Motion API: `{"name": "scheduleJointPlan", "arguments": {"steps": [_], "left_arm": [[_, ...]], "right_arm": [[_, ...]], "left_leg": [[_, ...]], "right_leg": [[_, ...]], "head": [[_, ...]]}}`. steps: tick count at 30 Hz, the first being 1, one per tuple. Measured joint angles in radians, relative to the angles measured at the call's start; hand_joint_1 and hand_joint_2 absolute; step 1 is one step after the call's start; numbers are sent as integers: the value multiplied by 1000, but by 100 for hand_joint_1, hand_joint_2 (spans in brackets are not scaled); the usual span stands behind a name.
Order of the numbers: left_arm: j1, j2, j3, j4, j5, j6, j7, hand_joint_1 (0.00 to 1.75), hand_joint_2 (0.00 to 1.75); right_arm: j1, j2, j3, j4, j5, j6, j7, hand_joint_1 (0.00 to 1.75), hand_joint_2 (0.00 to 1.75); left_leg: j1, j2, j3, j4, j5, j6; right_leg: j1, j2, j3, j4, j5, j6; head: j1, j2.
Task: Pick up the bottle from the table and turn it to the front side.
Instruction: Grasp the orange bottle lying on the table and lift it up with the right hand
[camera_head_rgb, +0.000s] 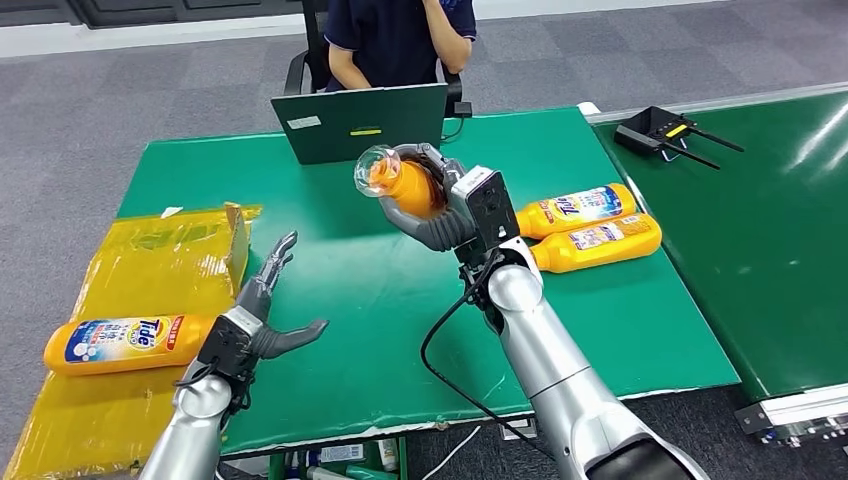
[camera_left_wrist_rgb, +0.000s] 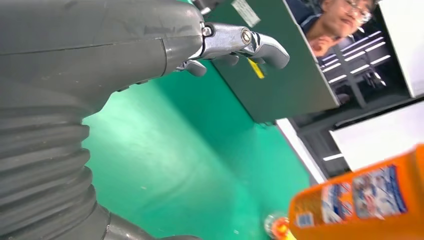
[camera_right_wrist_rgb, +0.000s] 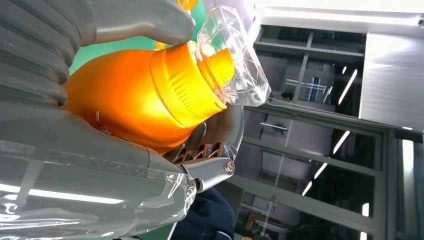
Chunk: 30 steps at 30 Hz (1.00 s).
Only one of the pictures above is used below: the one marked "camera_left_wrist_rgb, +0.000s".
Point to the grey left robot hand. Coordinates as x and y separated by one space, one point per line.
82 39

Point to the dark green laptop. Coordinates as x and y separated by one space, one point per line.
281 82

